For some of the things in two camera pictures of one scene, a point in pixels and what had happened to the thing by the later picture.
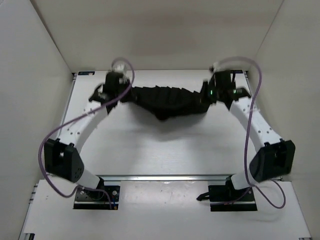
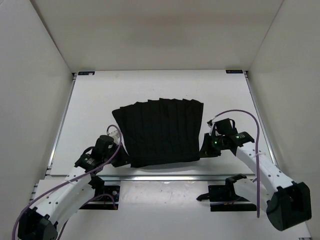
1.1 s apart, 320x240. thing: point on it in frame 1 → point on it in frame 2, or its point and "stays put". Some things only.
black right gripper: [203, 100] → [206, 151]
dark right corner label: [236, 71] stays put
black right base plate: [225, 198] stays put
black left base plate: [95, 199] stays put
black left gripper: [123, 97] → [124, 158]
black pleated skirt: [166, 102] → [161, 131]
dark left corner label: [86, 72] stays put
